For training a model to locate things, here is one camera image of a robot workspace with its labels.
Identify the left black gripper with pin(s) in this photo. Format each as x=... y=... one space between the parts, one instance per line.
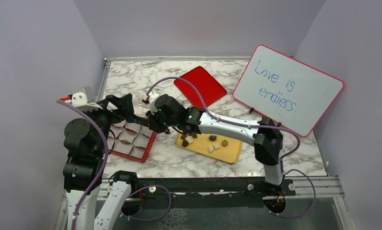
x=124 y=103

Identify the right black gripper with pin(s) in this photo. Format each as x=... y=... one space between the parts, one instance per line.
x=153 y=124

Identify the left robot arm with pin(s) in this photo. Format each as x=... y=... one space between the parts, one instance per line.
x=86 y=142

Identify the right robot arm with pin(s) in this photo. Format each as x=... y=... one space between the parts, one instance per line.
x=263 y=135

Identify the white chocolate bar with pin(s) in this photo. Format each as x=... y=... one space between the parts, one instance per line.
x=189 y=139

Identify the dark oval chocolate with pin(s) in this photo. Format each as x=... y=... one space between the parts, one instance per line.
x=212 y=138

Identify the round caramel chocolate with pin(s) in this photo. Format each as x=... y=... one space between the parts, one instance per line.
x=225 y=143

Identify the red compartment box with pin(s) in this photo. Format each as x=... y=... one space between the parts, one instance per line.
x=130 y=141

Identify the red box lid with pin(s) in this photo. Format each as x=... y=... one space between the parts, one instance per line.
x=209 y=88

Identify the yellow plastic tray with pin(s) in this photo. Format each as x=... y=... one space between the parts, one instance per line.
x=229 y=154

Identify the pink framed whiteboard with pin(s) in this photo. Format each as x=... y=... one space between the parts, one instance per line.
x=286 y=90

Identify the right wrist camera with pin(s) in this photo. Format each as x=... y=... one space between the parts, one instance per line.
x=150 y=100

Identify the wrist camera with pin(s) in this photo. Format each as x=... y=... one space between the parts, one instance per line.
x=150 y=100
x=82 y=99

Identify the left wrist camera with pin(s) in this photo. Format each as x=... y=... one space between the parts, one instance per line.
x=82 y=99

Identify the black mounting rail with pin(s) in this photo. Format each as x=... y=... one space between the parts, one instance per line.
x=214 y=192

